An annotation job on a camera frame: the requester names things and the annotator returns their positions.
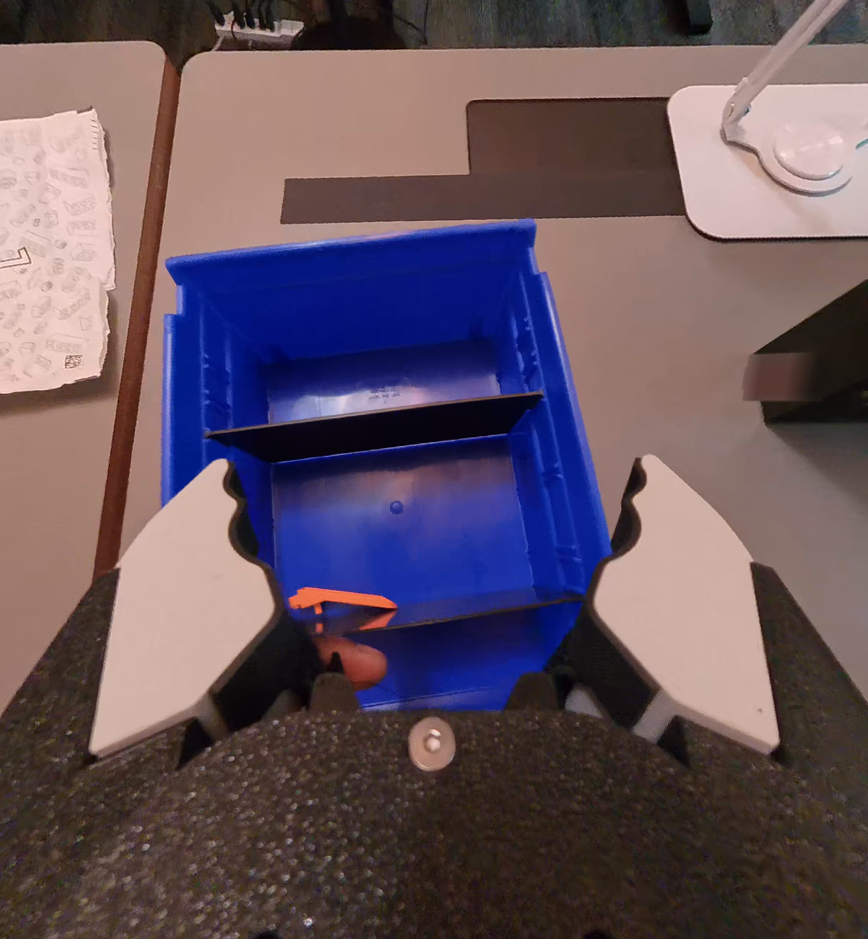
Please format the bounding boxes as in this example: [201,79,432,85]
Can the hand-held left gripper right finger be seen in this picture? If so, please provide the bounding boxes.
[587,453,782,757]

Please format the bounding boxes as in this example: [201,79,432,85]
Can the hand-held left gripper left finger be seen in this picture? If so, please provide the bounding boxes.
[88,458,282,760]

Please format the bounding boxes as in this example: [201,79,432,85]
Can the black orchid lego box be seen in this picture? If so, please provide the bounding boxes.
[752,254,868,428]

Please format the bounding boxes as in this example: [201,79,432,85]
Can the blue plastic bin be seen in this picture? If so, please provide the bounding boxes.
[161,219,614,714]

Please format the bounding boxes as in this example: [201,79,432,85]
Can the orange lego brick separator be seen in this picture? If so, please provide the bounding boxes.
[286,585,400,637]

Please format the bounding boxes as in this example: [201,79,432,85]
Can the person's left hand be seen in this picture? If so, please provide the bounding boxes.
[314,635,389,691]

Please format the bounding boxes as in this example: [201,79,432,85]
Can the black booklet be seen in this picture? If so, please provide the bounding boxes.
[204,391,547,465]

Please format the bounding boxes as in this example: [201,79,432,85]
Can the crumpled white paper bag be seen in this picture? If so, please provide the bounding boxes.
[0,107,118,404]

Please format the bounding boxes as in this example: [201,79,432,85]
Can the white panel foot plate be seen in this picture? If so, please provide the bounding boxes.
[665,0,868,243]

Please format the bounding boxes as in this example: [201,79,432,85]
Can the white power strip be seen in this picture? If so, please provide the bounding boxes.
[212,13,308,41]

